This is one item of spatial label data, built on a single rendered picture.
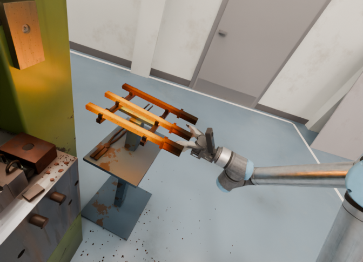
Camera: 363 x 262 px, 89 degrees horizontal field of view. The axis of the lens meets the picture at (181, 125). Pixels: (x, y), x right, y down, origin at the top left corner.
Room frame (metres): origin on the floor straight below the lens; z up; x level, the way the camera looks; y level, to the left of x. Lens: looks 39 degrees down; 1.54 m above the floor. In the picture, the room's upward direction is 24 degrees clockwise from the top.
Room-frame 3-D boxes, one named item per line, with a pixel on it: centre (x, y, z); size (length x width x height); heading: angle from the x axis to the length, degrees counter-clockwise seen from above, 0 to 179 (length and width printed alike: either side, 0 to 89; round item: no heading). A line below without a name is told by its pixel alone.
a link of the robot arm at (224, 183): (0.63, -0.33, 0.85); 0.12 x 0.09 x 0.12; 126
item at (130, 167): (0.68, 0.21, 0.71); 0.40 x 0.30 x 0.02; 175
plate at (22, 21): (0.43, 0.50, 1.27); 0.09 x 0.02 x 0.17; 3
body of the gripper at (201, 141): (0.64, -0.15, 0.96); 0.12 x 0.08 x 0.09; 84
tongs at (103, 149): (0.81, 0.30, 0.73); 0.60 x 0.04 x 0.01; 174
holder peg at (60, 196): (0.24, 0.28, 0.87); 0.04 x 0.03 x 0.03; 93
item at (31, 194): (0.21, 0.32, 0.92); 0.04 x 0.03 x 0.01; 169
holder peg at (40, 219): (0.16, 0.27, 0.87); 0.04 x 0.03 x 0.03; 93
